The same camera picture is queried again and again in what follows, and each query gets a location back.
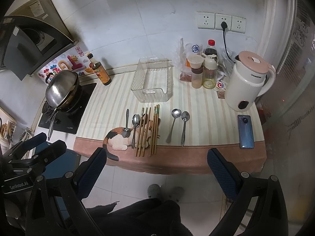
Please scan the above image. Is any steel spoon pair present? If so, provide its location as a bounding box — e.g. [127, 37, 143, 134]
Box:
[166, 108, 182, 143]

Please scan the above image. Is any black induction cooktop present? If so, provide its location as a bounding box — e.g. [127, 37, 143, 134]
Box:
[53, 83, 97, 134]

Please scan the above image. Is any steel wok lid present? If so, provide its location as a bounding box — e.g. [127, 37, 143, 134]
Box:
[45, 70, 79, 109]

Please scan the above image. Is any blue smartphone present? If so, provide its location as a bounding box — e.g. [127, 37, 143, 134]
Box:
[238, 114, 254, 149]

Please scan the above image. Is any grey slipper right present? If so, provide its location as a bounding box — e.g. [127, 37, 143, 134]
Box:
[169, 186, 185, 203]

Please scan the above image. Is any grey slipper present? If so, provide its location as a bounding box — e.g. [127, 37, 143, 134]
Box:
[169, 186, 185, 203]
[147, 184, 162, 199]

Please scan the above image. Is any grey slipper left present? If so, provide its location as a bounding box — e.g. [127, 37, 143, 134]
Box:
[147, 184, 162, 199]

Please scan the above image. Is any black clothed person body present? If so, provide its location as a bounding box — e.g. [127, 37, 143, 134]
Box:
[87, 198, 192, 235]

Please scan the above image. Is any dark soy sauce bottle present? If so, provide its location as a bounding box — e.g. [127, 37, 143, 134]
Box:
[87, 53, 112, 86]

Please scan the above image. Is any black range hood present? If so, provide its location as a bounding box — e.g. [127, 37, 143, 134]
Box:
[1, 0, 75, 80]

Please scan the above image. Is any striped cat print table mat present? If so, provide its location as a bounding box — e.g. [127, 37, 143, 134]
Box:
[74, 73, 267, 174]

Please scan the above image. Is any clear plastic organizer basket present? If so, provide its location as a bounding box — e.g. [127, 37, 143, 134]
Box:
[131, 57, 173, 103]

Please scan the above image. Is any small seasoning packet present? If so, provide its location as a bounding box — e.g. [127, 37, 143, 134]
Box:
[215, 80, 226, 99]

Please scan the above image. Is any white pink electric kettle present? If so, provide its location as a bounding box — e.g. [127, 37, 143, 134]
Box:
[225, 51, 276, 112]

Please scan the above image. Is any glass oil dispenser bottle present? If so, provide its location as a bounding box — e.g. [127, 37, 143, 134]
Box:
[202, 53, 218, 89]

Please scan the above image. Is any seasoning shaker brown band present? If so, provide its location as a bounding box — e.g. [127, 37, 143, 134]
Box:
[187, 54, 204, 89]

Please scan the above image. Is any red cap vinegar bottle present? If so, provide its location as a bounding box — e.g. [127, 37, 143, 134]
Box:
[205, 40, 217, 55]

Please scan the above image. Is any white salt bag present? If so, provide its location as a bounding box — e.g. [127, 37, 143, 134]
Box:
[185, 43, 203, 67]

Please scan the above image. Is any colourful wall sticker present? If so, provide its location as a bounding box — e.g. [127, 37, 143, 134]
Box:
[36, 45, 94, 82]

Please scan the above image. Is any black plug and cable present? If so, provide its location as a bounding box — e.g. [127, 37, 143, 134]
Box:
[220, 21, 237, 65]

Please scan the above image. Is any white triple wall socket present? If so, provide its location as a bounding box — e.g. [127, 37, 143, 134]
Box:
[195, 12, 247, 34]

